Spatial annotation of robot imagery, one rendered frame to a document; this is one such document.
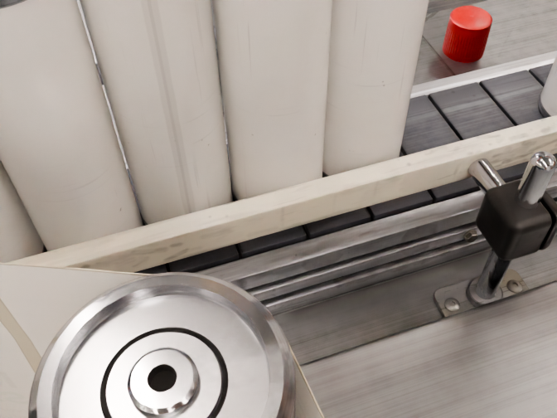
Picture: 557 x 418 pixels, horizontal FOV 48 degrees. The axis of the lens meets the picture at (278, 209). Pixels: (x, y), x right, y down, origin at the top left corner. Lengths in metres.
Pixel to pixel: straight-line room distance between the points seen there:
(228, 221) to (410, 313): 0.13
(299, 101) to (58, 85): 0.10
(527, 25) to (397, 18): 0.33
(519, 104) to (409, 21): 0.16
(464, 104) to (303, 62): 0.18
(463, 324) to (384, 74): 0.13
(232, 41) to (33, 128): 0.09
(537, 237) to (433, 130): 0.11
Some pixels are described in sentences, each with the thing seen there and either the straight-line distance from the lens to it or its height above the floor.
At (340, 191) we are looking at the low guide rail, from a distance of 0.31.
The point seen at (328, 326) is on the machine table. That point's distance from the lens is 0.37.
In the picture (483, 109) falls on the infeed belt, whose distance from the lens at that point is 0.43.
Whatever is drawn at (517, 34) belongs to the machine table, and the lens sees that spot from 0.59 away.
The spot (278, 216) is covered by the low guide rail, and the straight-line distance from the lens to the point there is 0.31.
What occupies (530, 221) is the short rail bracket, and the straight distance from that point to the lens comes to 0.32.
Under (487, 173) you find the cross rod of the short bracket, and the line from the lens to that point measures 0.34.
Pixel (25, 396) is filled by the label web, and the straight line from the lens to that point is 0.17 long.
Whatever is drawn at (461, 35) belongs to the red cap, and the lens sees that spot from 0.53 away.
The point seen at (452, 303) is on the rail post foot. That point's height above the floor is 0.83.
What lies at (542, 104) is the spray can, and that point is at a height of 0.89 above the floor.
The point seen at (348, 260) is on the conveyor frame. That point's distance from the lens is 0.36.
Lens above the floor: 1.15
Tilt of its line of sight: 50 degrees down
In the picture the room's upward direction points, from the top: 1 degrees counter-clockwise
